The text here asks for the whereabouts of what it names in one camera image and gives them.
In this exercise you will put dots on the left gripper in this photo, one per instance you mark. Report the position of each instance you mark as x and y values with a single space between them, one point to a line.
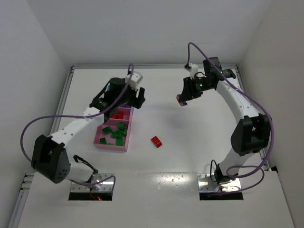
129 100

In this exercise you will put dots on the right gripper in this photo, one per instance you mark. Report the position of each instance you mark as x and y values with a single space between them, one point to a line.
188 89

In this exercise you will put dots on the purple curved lego piece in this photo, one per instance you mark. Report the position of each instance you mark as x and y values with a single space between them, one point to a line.
181 103

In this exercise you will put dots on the green square lego brick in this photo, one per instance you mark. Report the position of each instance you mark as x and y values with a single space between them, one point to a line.
121 127

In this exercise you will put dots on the green lego plate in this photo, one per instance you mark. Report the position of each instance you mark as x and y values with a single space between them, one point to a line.
118 134

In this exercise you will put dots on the red curved lego brick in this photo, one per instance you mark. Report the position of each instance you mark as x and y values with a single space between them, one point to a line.
156 141

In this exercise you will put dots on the green two-stud lego brick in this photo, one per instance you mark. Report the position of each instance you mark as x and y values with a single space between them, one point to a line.
103 141

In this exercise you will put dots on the red flower lego piece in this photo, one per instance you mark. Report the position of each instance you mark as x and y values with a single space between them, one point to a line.
115 116

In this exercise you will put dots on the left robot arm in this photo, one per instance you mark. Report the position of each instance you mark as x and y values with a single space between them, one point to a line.
54 156

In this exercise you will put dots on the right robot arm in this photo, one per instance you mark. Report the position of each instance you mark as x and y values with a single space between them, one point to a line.
252 131

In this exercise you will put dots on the small pink bin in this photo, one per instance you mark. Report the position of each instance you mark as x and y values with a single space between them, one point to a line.
128 115

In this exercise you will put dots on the large pink bin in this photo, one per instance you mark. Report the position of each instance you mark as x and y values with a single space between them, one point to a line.
114 125

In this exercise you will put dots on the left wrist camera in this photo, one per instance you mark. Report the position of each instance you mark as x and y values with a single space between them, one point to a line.
134 80

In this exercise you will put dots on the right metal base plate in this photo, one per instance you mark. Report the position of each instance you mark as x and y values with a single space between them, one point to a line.
206 185

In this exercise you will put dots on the metal base plate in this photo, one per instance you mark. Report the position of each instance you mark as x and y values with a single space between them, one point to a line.
206 185
98 183

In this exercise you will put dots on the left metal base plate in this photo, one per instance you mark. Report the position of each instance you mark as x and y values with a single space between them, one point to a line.
98 183

